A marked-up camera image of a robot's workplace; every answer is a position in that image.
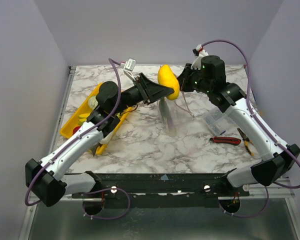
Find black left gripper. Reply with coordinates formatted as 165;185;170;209
112;72;174;115

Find clear zip top bag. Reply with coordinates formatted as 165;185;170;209
156;96;195;137

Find green toy scallion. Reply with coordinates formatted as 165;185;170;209
158;98;169;128

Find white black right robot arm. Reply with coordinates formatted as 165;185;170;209
177;55;300;196

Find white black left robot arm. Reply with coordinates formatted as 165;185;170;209
25;73;180;207

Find clear plastic screw box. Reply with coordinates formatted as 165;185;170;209
203;107;236;136

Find green toy cabbage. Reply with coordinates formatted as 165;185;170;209
87;95;98;110

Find green toy celery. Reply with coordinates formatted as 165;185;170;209
99;130;115;145

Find red black utility knife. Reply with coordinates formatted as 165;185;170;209
209;136;241;146

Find yellow black pliers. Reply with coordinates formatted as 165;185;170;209
237;127;254;157

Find grey toy fish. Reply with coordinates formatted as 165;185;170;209
90;143;103;156

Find red toy tomato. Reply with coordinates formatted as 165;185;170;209
72;126;81;134

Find yellow plastic tray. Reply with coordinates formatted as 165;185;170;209
60;82;133;155

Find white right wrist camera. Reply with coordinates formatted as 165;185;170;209
191;44;209;70

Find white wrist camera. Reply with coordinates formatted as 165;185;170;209
120;58;136;82
191;44;209;70

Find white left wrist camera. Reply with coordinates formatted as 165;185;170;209
120;58;136;82

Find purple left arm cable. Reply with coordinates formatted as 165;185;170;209
24;58;122;207

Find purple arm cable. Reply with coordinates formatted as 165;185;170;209
24;58;122;207
199;39;300;189

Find black mounting rail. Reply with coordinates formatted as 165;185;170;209
72;173;250;208

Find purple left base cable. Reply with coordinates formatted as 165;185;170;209
82;187;131;221

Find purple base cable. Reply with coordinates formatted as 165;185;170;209
219;186;270;218
82;187;131;221

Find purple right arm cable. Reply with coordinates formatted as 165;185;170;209
199;39;300;189

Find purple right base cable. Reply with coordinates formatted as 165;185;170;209
219;186;270;218

